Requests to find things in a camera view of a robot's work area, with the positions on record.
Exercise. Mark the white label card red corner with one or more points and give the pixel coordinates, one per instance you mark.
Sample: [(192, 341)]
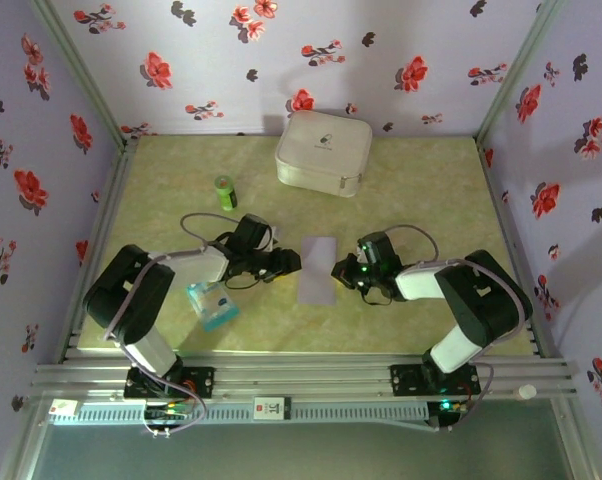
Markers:
[(272, 408)]

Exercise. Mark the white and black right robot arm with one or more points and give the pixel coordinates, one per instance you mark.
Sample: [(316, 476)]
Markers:
[(421, 285)]

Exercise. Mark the green bottle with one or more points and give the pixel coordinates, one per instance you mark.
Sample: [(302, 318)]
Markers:
[(226, 192)]

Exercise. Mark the aluminium rail beam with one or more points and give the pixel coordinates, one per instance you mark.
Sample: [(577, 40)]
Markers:
[(306, 372)]

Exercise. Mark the small circuit board with led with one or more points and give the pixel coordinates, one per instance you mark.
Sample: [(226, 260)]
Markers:
[(451, 406), (168, 414)]

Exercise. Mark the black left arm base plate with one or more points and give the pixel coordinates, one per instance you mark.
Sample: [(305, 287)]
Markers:
[(201, 382)]

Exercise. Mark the small white cap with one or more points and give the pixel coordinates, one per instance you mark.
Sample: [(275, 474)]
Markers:
[(526, 391)]

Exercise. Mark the small white sticker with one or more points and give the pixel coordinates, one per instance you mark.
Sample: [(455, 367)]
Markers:
[(63, 408)]

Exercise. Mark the white zip case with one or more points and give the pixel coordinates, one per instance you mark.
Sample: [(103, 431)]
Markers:
[(321, 150)]

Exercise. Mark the aluminium corner post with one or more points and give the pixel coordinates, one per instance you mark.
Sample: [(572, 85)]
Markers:
[(81, 75), (518, 70)]

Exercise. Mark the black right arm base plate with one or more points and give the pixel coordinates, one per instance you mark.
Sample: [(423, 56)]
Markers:
[(406, 380)]

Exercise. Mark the blue and white pouch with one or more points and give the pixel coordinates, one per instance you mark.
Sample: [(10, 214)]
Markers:
[(213, 307)]

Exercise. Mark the aluminium side rail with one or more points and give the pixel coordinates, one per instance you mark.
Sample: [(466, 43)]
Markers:
[(101, 225), (516, 240)]

